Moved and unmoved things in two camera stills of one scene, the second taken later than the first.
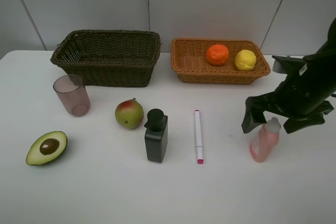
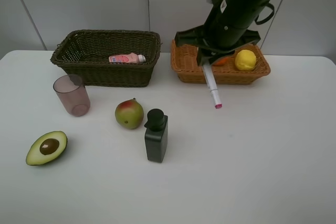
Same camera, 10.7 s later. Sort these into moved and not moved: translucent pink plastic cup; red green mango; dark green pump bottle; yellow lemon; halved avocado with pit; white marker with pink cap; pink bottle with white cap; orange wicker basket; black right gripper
Moved: black right gripper; white marker with pink cap; pink bottle with white cap
Not moved: orange wicker basket; translucent pink plastic cup; dark green pump bottle; yellow lemon; halved avocado with pit; red green mango
